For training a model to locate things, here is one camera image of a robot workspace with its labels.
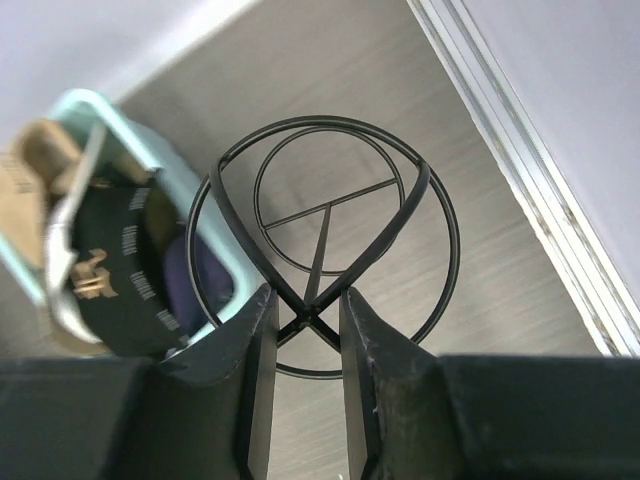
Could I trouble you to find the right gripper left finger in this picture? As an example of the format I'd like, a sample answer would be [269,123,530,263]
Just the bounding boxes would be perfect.
[119,284,278,479]

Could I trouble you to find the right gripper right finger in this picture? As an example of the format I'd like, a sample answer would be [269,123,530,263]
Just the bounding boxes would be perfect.
[339,287,480,479]

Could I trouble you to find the black cap gold logo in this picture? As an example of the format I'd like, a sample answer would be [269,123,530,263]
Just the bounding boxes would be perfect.
[68,177,190,357]

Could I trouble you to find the tan cap black logo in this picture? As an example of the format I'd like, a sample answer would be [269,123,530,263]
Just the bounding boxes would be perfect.
[1,118,82,269]

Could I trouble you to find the purple cap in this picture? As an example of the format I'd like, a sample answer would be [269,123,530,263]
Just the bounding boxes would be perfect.
[163,231,234,336]

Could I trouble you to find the white cap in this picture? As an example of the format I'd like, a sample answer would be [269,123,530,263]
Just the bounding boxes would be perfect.
[44,122,107,344]

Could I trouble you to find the teal plastic bin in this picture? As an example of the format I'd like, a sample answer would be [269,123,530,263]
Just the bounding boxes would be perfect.
[1,89,258,357]

